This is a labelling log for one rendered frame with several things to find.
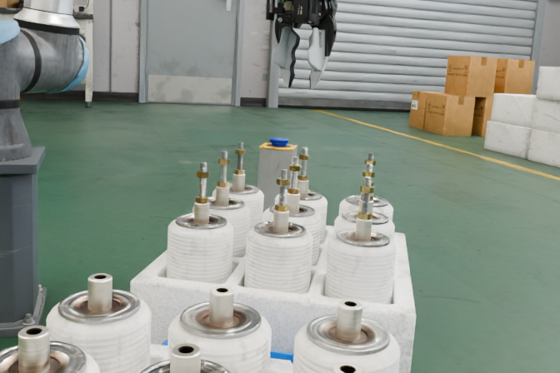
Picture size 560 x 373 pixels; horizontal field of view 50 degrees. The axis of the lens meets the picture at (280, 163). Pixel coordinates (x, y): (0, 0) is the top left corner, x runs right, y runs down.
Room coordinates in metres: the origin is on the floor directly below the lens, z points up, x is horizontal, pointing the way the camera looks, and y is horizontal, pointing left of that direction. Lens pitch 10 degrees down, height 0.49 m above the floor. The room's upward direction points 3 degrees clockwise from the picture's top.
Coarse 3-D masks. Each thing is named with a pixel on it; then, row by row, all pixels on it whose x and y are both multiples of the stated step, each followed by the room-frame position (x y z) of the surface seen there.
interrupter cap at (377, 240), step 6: (336, 234) 0.82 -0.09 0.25; (342, 234) 0.83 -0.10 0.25; (348, 234) 0.83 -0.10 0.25; (354, 234) 0.83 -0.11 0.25; (372, 234) 0.84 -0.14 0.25; (378, 234) 0.84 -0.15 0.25; (342, 240) 0.80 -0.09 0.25; (348, 240) 0.80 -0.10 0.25; (354, 240) 0.81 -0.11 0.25; (372, 240) 0.82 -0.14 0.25; (378, 240) 0.81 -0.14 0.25; (384, 240) 0.81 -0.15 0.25; (360, 246) 0.78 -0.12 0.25; (366, 246) 0.78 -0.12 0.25; (372, 246) 0.78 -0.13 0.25; (378, 246) 0.78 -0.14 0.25
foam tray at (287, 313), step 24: (240, 264) 0.88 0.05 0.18; (408, 264) 0.94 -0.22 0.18; (144, 288) 0.79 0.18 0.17; (168, 288) 0.78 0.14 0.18; (192, 288) 0.78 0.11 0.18; (240, 288) 0.78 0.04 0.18; (312, 288) 0.80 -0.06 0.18; (408, 288) 0.82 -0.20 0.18; (168, 312) 0.78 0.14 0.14; (264, 312) 0.76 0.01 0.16; (288, 312) 0.76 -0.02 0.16; (312, 312) 0.75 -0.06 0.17; (336, 312) 0.75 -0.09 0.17; (384, 312) 0.74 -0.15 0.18; (408, 312) 0.74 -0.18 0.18; (288, 336) 0.75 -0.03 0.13; (408, 336) 0.73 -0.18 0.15; (408, 360) 0.73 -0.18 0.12
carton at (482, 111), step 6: (480, 102) 4.66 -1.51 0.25; (486, 102) 4.59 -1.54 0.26; (474, 108) 4.72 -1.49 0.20; (480, 108) 4.65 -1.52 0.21; (486, 108) 4.60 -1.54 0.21; (474, 114) 4.71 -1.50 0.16; (480, 114) 4.64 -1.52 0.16; (486, 114) 4.60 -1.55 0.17; (474, 120) 4.70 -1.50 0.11; (480, 120) 4.63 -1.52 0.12; (486, 120) 4.60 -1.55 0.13; (474, 126) 4.70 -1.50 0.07; (480, 126) 4.63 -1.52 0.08; (486, 126) 4.60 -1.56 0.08; (474, 132) 4.69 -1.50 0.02; (480, 132) 4.62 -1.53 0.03
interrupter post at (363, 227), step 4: (360, 220) 0.81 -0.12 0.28; (364, 220) 0.81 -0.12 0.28; (368, 220) 0.81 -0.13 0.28; (356, 224) 0.82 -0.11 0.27; (360, 224) 0.81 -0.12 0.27; (364, 224) 0.81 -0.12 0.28; (368, 224) 0.81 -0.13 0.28; (356, 228) 0.82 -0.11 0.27; (360, 228) 0.81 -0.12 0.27; (364, 228) 0.81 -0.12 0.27; (368, 228) 0.81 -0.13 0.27; (356, 232) 0.81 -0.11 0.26; (360, 232) 0.81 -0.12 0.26; (364, 232) 0.81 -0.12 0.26; (368, 232) 0.81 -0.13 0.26; (356, 236) 0.81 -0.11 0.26; (360, 236) 0.81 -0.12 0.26; (364, 236) 0.81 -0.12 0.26; (368, 236) 0.81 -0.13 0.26; (360, 240) 0.81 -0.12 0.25; (364, 240) 0.81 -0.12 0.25; (368, 240) 0.81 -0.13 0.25
